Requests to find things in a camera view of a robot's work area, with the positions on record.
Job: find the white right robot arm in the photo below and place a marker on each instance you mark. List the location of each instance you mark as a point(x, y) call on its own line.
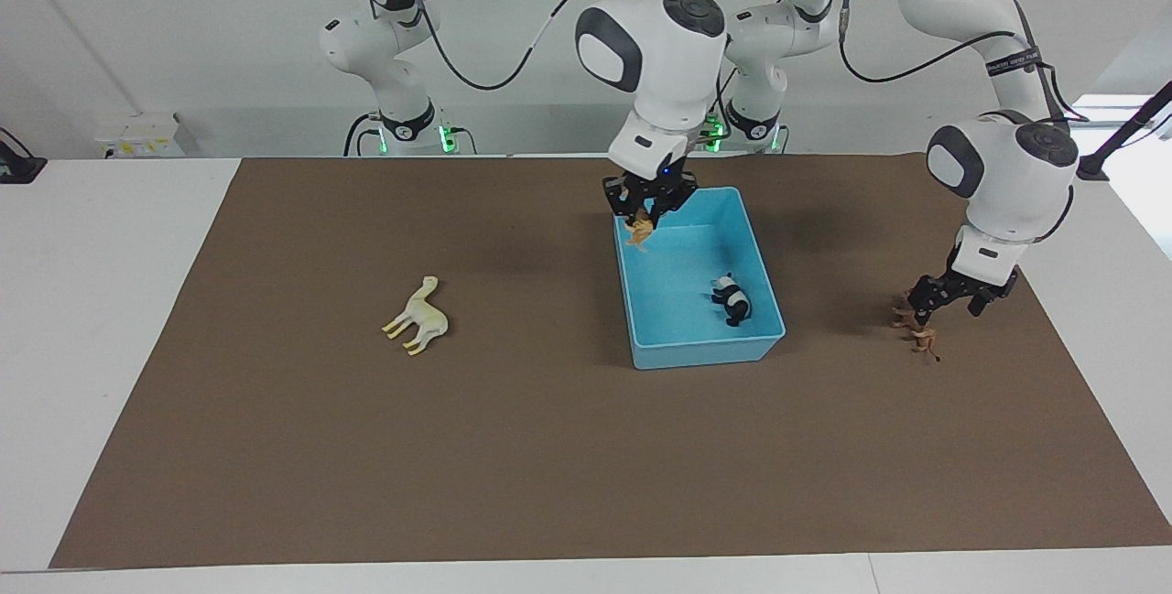
point(659, 45)

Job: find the black clamp mount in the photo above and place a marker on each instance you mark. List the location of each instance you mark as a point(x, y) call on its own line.
point(16, 168)

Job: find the black camera stand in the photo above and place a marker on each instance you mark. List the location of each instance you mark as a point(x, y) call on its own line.
point(1122, 132)

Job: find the white wall socket box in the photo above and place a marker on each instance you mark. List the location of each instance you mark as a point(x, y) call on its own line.
point(142, 136)

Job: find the light blue storage box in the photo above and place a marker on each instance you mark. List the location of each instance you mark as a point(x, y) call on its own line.
point(678, 283)

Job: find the black white panda toy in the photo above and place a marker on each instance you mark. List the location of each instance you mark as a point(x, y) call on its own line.
point(734, 301)

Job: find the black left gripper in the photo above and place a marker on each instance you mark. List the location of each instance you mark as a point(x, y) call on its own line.
point(982, 278)

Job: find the cream camel toy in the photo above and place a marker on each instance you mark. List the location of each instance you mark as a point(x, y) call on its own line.
point(421, 315)

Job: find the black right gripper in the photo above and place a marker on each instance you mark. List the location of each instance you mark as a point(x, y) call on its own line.
point(661, 184)

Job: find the brown table mat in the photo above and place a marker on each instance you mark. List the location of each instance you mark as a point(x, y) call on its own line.
point(513, 448)

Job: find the orange tiger toy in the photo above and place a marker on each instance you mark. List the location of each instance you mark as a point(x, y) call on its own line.
point(641, 232)

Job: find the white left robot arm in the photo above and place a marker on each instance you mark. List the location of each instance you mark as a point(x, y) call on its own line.
point(998, 173)

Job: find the brown lion toy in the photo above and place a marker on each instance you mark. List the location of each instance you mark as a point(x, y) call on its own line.
point(923, 336)

